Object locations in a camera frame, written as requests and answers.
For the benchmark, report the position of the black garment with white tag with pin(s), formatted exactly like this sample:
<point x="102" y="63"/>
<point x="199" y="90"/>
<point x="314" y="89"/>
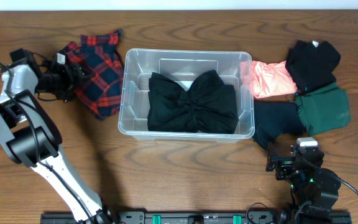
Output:
<point x="311" y="65"/>

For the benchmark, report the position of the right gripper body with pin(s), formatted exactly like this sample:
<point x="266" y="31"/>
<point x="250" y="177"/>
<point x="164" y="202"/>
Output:
<point x="286" y="172"/>

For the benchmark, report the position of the clear plastic storage container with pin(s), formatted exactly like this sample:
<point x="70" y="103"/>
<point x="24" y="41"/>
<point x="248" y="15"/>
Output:
<point x="183" y="66"/>

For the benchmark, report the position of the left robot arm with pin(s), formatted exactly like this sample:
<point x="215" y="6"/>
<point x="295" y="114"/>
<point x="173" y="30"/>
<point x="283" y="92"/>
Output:
<point x="29" y="137"/>

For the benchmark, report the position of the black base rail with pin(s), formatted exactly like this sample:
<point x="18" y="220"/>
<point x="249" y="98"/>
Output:
<point x="256" y="216"/>

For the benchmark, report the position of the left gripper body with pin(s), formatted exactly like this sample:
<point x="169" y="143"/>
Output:
<point x="59" y="82"/>

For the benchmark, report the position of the large black garment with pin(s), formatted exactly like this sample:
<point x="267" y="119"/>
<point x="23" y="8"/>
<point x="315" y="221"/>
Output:
<point x="208" y="106"/>

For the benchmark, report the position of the dark navy garment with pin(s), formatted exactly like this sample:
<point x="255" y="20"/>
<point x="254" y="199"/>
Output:
<point x="274" y="118"/>

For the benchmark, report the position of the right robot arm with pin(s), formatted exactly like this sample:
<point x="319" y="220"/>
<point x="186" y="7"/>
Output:
<point x="314" y="190"/>

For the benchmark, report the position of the pink orange garment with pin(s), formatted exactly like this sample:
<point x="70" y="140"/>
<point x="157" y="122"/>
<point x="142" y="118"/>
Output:
<point x="267" y="79"/>

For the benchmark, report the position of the red navy plaid garment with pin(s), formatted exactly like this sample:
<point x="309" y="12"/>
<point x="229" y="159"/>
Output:
<point x="101" y="94"/>

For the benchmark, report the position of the green garment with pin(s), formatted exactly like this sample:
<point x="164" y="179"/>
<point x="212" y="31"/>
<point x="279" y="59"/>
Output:
<point x="324" y="109"/>

